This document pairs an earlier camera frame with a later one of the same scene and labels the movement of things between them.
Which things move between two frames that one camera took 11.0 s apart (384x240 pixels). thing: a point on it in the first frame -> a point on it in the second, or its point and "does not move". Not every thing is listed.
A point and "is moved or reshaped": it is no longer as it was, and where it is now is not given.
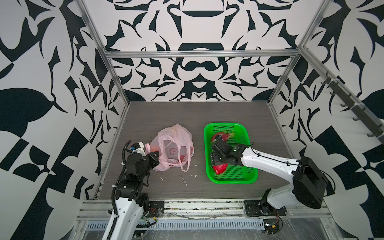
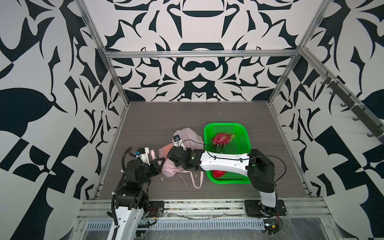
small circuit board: (271, 226) does not move
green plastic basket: (234, 174) does not move
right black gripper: (214, 158) -> (189, 150)
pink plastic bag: (175, 147) is moved or reshaped
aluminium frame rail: (119, 54) does not move
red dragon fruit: (224, 135) does not move
